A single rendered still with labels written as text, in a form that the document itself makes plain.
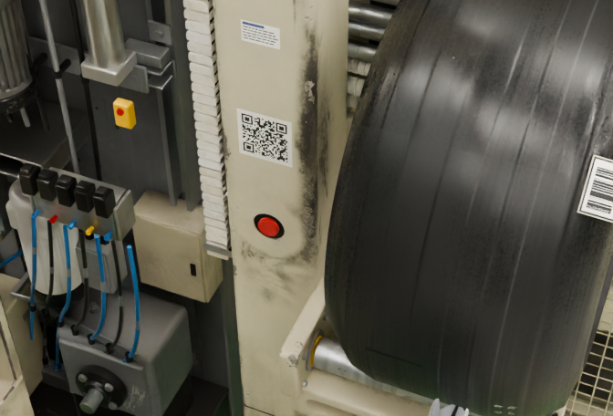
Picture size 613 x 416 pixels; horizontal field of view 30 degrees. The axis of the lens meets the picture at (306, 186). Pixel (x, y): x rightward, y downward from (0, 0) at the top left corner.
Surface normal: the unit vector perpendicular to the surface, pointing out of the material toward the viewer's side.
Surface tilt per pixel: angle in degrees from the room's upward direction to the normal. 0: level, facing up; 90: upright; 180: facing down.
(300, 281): 90
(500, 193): 50
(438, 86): 32
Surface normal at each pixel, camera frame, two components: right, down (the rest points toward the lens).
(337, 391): 0.00, -0.73
